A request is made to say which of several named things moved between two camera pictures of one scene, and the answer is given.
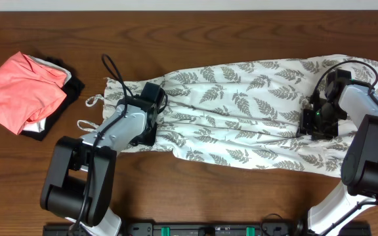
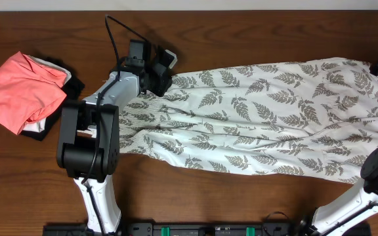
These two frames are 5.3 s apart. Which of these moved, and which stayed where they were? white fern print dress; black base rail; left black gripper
Moved: white fern print dress; left black gripper
Stayed: black base rail
